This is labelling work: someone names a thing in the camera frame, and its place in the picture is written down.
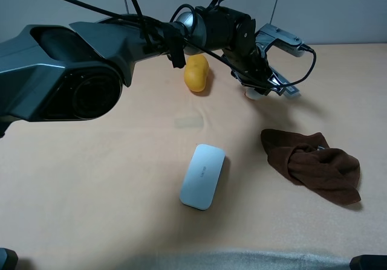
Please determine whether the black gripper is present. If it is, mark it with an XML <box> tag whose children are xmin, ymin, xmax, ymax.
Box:
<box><xmin>222</xmin><ymin>43</ymin><xmax>287</xmax><ymax>95</ymax></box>

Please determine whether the pale blue rubber duck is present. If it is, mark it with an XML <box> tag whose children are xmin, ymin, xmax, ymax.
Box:
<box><xmin>245</xmin><ymin>88</ymin><xmax>265</xmax><ymax>100</ymax></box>

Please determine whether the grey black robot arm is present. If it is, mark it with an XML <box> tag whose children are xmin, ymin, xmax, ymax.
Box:
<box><xmin>1</xmin><ymin>6</ymin><xmax>283</xmax><ymax>132</ymax></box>

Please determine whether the clear blue pen case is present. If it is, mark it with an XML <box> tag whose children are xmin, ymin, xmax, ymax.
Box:
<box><xmin>269</xmin><ymin>68</ymin><xmax>301</xmax><ymax>99</ymax></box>

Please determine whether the yellow mango fruit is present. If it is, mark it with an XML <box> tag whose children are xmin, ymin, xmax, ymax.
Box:
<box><xmin>184</xmin><ymin>54</ymin><xmax>209</xmax><ymax>92</ymax></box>

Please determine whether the brown crumpled cloth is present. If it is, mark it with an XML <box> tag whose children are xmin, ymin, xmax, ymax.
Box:
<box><xmin>261</xmin><ymin>129</ymin><xmax>361</xmax><ymax>206</ymax></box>

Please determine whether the white glasses case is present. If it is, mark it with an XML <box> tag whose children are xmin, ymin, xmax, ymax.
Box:
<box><xmin>180</xmin><ymin>144</ymin><xmax>226</xmax><ymax>211</ymax></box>

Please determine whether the grey cloth at table edge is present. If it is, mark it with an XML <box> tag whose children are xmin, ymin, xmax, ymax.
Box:
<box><xmin>117</xmin><ymin>250</ymin><xmax>350</xmax><ymax>269</ymax></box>

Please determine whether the black right base corner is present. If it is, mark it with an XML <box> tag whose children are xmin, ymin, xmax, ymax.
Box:
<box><xmin>350</xmin><ymin>255</ymin><xmax>387</xmax><ymax>270</ymax></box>

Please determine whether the black base corner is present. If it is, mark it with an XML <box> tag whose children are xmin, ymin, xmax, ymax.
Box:
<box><xmin>0</xmin><ymin>248</ymin><xmax>18</xmax><ymax>270</ymax></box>
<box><xmin>350</xmin><ymin>255</ymin><xmax>387</xmax><ymax>270</ymax></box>

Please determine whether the black left base corner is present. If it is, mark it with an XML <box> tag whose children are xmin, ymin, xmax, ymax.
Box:
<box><xmin>0</xmin><ymin>248</ymin><xmax>18</xmax><ymax>270</ymax></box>

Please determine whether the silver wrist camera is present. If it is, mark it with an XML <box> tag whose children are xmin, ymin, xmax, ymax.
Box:
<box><xmin>255</xmin><ymin>24</ymin><xmax>304</xmax><ymax>57</ymax></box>

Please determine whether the black cable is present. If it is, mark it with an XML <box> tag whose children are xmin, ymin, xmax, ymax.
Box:
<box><xmin>0</xmin><ymin>0</ymin><xmax>317</xmax><ymax>90</ymax></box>

